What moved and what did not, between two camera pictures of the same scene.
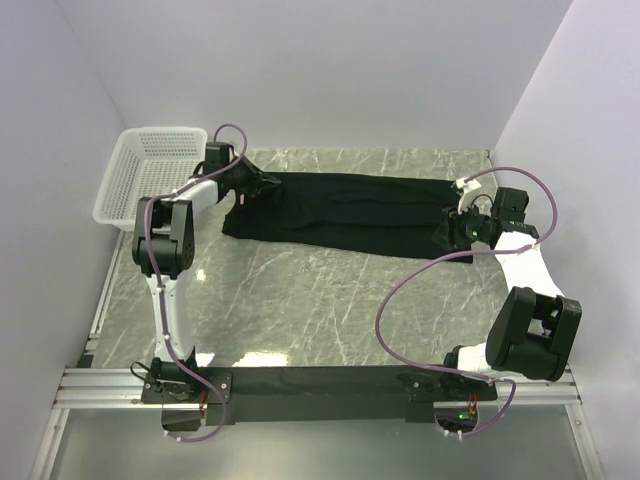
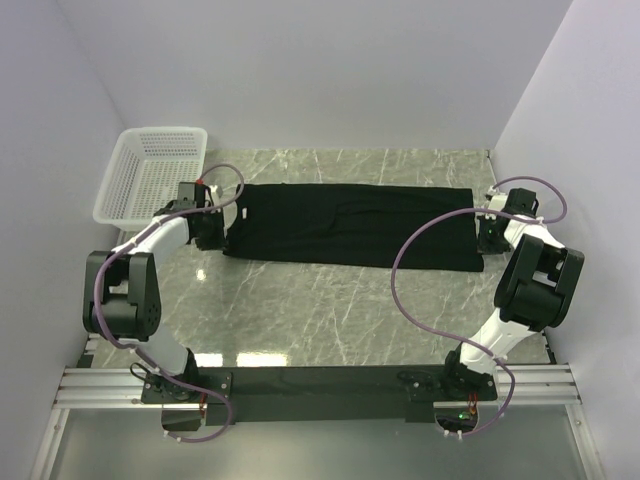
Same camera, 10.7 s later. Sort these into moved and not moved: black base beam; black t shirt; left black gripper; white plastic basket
Moved: left black gripper; black t shirt
Not moved: black base beam; white plastic basket
